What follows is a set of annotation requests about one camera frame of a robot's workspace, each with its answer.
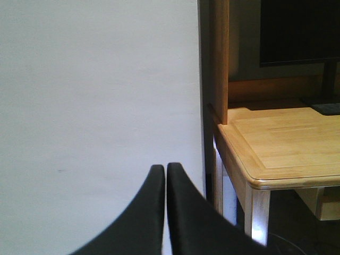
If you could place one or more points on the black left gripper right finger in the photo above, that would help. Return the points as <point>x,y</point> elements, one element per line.
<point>195,227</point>

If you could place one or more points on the light wooden desk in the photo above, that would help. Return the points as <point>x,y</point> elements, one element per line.
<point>267,137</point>

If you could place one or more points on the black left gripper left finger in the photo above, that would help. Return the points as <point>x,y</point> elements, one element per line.
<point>139,228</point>

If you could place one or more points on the black computer monitor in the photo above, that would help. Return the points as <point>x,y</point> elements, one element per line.
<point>302,32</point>

